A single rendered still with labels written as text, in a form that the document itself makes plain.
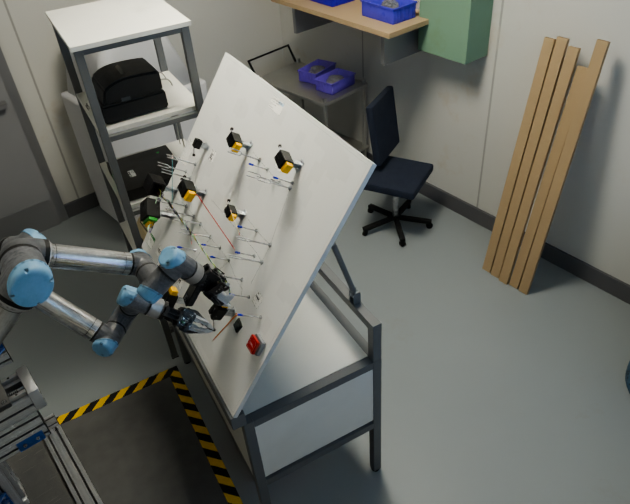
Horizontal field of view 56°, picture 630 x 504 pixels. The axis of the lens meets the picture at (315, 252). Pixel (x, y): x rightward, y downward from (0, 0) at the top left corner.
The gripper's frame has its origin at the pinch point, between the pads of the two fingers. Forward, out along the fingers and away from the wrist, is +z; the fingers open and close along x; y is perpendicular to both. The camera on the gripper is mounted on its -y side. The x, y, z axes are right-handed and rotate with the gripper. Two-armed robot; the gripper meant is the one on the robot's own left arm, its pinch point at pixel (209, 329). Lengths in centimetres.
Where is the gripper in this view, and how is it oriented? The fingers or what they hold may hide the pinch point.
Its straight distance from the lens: 227.4
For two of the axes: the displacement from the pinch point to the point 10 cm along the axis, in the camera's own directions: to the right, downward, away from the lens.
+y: 4.5, -0.6, -8.9
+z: 8.3, 4.1, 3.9
